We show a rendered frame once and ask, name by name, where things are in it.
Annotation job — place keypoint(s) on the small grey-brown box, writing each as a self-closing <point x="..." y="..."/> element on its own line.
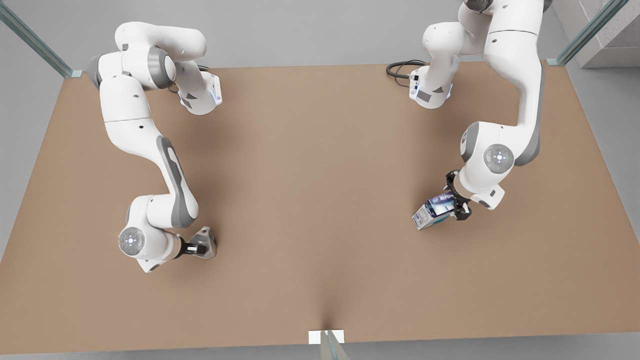
<point x="205" y="245"/>

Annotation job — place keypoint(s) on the blue and white carton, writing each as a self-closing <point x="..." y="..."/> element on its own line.
<point x="432" y="211"/>

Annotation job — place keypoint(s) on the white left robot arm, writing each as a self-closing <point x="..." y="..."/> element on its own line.
<point x="515" y="60"/>

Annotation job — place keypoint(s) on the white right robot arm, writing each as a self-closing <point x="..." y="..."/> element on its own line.
<point x="131" y="110"/>

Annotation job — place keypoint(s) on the grey concrete block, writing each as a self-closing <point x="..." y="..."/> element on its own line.
<point x="612" y="30"/>

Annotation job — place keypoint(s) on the silver frame post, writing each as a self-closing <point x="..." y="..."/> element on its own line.
<point x="587" y="32"/>
<point x="328" y="342"/>
<point x="35" y="41"/>

